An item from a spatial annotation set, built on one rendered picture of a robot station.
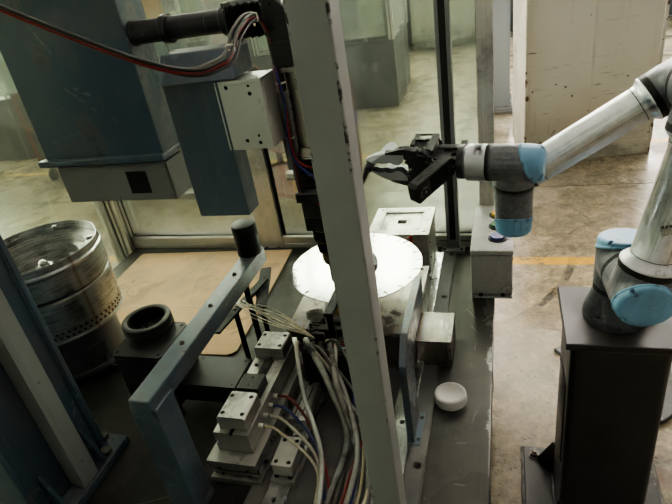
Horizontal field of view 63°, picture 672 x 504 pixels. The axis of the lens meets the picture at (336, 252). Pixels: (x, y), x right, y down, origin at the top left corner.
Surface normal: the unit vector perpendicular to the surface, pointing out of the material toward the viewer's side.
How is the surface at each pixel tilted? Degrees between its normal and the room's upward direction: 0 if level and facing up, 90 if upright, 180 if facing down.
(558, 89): 92
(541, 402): 0
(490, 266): 90
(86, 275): 90
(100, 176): 90
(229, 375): 0
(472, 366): 0
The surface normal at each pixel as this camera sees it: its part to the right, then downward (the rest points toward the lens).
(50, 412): 0.96, 0.00
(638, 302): -0.19, 0.61
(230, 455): -0.15, -0.86
